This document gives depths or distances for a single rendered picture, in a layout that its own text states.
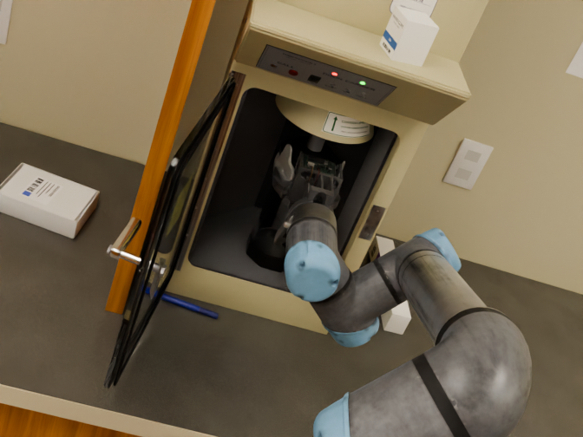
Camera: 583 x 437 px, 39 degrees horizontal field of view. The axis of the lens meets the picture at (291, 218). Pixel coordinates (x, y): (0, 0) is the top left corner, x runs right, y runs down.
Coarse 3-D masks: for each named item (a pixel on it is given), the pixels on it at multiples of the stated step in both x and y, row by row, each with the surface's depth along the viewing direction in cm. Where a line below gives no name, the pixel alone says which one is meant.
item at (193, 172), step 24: (216, 96) 113; (216, 120) 118; (168, 168) 97; (192, 168) 112; (192, 192) 124; (168, 240) 118; (144, 264) 104; (168, 264) 132; (144, 312) 124; (120, 336) 111; (120, 360) 117
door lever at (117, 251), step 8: (128, 224) 114; (136, 224) 115; (128, 232) 112; (136, 232) 115; (120, 240) 110; (128, 240) 111; (112, 248) 109; (120, 248) 109; (112, 256) 109; (120, 256) 109; (128, 256) 109; (136, 256) 109
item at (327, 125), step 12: (276, 96) 137; (288, 108) 133; (300, 108) 131; (312, 108) 130; (300, 120) 131; (312, 120) 131; (324, 120) 130; (336, 120) 130; (348, 120) 131; (312, 132) 131; (324, 132) 131; (336, 132) 131; (348, 132) 132; (360, 132) 133; (372, 132) 137
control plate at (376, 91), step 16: (272, 48) 112; (288, 64) 116; (304, 64) 115; (320, 64) 113; (304, 80) 120; (320, 80) 118; (336, 80) 117; (352, 80) 116; (368, 80) 114; (352, 96) 122; (368, 96) 120; (384, 96) 119
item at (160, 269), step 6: (162, 258) 110; (156, 264) 109; (162, 264) 109; (156, 270) 109; (162, 270) 109; (156, 276) 110; (162, 276) 109; (156, 282) 109; (156, 288) 112; (150, 294) 112
